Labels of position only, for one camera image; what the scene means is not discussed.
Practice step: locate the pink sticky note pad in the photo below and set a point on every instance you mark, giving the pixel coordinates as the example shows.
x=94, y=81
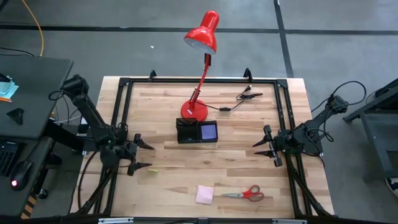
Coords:
x=204, y=195

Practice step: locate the black triangular bracket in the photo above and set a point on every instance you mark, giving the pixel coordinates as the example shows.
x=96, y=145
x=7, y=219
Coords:
x=17, y=115

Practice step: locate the red desk lamp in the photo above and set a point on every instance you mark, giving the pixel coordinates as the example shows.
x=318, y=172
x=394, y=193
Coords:
x=194, y=111

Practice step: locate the black aluminium table frame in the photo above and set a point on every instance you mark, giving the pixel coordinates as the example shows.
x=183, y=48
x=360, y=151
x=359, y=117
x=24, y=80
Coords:
x=202, y=80

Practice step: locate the black computer mouse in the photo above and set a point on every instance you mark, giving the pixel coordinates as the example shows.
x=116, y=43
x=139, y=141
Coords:
x=21, y=174

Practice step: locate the person's shoe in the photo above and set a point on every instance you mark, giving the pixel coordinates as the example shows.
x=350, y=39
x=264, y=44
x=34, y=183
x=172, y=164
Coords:
x=393, y=186

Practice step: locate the teal paper stack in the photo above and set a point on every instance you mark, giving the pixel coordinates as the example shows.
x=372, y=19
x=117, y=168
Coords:
x=7, y=88

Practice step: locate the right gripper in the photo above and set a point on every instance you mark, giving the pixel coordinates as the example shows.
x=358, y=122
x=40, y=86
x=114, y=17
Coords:
x=284, y=141

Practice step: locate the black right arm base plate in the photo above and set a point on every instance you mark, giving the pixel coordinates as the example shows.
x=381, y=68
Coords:
x=317, y=151

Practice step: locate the black caster wheel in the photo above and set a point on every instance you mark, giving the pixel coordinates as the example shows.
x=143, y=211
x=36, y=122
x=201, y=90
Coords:
x=43, y=194

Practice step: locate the purple sticky note pad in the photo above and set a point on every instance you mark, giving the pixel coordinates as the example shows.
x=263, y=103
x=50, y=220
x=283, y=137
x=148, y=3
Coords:
x=208, y=131

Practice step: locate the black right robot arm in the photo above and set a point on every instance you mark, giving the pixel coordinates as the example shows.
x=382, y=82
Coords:
x=303, y=135

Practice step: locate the dark low side desk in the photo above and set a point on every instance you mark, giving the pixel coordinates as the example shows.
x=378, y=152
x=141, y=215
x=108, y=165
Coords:
x=34, y=149

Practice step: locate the hazard striped desk leg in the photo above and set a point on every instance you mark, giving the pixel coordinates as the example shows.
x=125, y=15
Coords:
x=28, y=207

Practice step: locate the dark grey desk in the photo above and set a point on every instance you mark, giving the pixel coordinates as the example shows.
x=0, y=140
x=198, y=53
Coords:
x=37, y=93

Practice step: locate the grey metal side table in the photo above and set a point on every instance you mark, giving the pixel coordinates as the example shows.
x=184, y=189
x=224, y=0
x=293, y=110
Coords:
x=388, y=96

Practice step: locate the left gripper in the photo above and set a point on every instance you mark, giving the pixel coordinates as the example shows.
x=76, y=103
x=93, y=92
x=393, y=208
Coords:
x=132, y=149

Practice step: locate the orange pencil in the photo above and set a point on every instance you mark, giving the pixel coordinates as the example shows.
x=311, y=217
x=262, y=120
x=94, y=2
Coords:
x=4, y=99

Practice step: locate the silver metal bracket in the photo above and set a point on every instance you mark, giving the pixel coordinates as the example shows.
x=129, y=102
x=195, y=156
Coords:
x=115, y=220
x=289, y=221

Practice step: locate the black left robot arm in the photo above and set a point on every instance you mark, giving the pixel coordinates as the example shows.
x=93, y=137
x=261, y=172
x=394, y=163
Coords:
x=90, y=112

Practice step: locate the black mesh desk organizer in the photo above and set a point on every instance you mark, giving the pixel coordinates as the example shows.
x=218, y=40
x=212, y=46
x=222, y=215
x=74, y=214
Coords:
x=186, y=137

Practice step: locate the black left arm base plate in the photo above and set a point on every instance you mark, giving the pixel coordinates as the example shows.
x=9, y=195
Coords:
x=90, y=147

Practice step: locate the black keyboard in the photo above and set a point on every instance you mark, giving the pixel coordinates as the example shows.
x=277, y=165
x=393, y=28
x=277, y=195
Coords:
x=6, y=157

